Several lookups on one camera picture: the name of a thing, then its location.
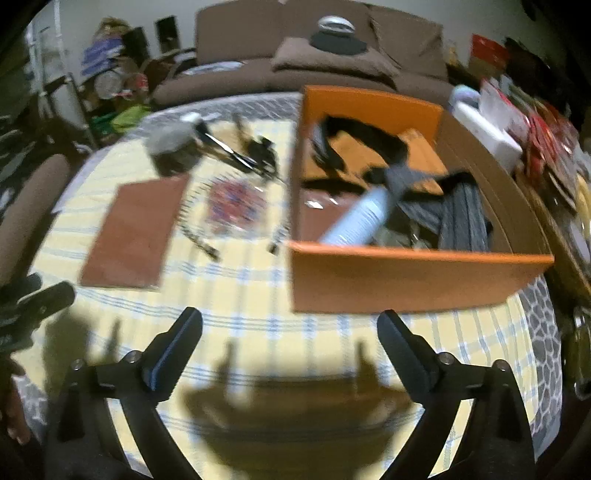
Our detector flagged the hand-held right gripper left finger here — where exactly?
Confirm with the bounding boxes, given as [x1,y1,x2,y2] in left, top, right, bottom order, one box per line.
[46,307,204,480]

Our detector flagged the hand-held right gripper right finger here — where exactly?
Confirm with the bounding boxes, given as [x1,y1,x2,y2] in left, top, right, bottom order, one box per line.
[376,309,541,480]

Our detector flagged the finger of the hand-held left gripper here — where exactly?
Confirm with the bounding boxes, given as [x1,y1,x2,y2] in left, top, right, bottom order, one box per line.
[0,273,43,301]
[18,281,77,320]

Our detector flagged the orange cardboard box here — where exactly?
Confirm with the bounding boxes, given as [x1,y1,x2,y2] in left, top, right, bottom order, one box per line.
[287,84,555,315]

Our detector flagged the brown leather stitched pouch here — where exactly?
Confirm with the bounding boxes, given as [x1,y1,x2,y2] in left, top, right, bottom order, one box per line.
[79,173,192,291]

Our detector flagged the glass jar grey lid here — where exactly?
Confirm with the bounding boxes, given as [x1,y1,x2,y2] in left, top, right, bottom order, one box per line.
[145,117,205,177]

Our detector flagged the brown chair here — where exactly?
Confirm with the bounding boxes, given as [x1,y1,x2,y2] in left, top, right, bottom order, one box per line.
[0,153,71,288]

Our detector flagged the yellow plaid tablecloth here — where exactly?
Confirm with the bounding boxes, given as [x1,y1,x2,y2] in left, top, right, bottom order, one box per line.
[28,99,550,480]

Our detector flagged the grey stone-pattern blanket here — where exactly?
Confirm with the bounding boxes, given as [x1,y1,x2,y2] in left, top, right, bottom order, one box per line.
[88,92,566,462]

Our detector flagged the white spray bottle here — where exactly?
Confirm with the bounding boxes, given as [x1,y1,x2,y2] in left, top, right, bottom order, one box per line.
[318,185,398,245]

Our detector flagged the grey striped cloth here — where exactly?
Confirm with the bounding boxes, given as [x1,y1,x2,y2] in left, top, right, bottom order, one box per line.
[383,164,494,252]

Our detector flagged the short black pen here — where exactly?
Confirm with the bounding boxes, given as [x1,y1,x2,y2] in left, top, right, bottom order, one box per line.
[268,225,288,256]

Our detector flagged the red blue patterned round pouch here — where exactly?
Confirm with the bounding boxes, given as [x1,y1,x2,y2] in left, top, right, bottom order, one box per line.
[203,179,269,237]

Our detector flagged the green bag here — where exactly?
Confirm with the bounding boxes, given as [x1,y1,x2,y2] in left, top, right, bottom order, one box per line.
[92,104,153,137]

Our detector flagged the yellow cloth blue pattern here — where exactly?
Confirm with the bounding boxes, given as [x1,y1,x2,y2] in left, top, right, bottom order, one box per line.
[342,128,450,185]

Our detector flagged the white metal rack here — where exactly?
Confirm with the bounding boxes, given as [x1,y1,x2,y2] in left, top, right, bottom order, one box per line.
[27,18,95,141]

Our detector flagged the black binder clips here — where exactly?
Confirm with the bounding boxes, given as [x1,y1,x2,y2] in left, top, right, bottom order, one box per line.
[242,135,282,181]

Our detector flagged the white tissue box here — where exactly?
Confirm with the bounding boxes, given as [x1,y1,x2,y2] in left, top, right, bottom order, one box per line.
[454,98,526,175]

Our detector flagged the blue stacked boxes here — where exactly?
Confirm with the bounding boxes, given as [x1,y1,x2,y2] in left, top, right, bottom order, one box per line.
[82,36,126,70]

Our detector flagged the pastel round container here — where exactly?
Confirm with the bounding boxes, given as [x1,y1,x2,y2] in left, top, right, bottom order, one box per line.
[450,85,482,110]

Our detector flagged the black speaker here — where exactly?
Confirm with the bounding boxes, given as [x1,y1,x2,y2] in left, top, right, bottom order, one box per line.
[154,15,177,49]

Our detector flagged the brown cushion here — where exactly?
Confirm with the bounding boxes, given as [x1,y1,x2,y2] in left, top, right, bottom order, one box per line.
[270,37,400,86]

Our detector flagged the brown sofa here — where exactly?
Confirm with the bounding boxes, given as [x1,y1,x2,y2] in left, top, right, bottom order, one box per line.
[151,2,452,110]

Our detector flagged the red cardboard box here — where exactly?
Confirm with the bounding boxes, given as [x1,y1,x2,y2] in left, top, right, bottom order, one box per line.
[470,33,509,71]

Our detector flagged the white grey oval device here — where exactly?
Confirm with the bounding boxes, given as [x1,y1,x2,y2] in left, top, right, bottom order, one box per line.
[318,15,357,34]

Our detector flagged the black strap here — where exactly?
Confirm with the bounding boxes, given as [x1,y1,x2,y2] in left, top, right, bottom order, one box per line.
[310,114,411,174]

